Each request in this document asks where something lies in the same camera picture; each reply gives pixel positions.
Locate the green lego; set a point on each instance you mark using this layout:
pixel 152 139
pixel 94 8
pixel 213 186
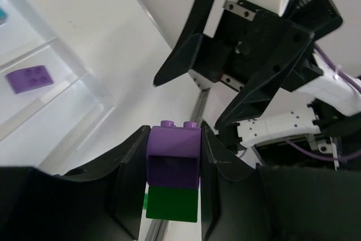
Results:
pixel 172 204

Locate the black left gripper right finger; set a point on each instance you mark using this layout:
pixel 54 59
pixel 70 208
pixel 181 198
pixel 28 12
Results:
pixel 239 202

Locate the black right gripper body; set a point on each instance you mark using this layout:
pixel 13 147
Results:
pixel 241 47

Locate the purple rounded lego brick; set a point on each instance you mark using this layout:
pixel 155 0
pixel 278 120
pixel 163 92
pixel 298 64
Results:
pixel 173 155

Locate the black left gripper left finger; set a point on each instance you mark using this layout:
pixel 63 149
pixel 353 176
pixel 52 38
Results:
pixel 100 200

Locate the teal round lego brick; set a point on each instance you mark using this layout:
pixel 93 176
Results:
pixel 3 16

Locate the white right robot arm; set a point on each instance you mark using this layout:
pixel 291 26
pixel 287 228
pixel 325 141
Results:
pixel 317 124

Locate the white plastic divided tray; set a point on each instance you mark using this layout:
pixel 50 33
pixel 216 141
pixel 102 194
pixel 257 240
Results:
pixel 50 103

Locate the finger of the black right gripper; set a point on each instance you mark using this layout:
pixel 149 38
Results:
pixel 188 45
pixel 256 95

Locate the aluminium right side rail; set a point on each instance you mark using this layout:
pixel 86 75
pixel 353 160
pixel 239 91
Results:
pixel 173 158

